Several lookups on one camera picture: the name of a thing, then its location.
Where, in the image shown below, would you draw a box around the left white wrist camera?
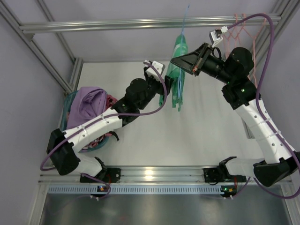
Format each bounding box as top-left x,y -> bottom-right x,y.
144,60 -> 165,82

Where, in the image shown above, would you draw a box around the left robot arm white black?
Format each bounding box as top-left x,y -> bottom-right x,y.
47,60 -> 170,178

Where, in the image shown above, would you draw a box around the left aluminium frame posts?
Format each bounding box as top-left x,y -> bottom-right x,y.
0,0 -> 84,93

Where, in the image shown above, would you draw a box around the aluminium hanging rail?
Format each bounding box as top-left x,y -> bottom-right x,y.
19,13 -> 282,33

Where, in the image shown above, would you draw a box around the blue wire hanger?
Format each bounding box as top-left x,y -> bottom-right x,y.
178,4 -> 190,100

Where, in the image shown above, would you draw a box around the pink wire hanger middle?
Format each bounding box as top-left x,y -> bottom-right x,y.
231,13 -> 248,47

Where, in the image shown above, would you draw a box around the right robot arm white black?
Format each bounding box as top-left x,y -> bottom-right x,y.
171,43 -> 298,187

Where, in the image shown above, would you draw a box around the pink wire hanger right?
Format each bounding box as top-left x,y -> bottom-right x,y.
245,18 -> 267,87

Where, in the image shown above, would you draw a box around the pink wire hanger left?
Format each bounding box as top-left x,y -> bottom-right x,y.
223,26 -> 240,59

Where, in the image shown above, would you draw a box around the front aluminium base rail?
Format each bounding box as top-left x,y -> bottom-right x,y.
38,166 -> 215,185

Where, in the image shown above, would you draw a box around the purple garment in basket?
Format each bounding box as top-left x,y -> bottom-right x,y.
67,87 -> 107,129

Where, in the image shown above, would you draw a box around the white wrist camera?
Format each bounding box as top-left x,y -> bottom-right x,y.
144,60 -> 165,82
209,26 -> 228,47

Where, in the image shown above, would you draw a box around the teal laundry basket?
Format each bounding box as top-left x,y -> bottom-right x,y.
60,91 -> 109,153

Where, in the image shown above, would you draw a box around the pink wire hanger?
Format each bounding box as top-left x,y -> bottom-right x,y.
231,13 -> 248,47
245,18 -> 267,87
223,26 -> 240,59

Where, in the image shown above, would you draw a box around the slotted grey cable duct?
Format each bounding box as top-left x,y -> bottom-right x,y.
47,184 -> 236,195

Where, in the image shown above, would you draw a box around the pink red garment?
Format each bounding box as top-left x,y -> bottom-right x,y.
82,94 -> 117,152

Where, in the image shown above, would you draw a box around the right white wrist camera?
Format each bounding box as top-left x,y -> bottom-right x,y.
209,26 -> 228,47

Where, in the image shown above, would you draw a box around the green white patterned trousers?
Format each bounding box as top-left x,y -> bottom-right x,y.
166,35 -> 188,112

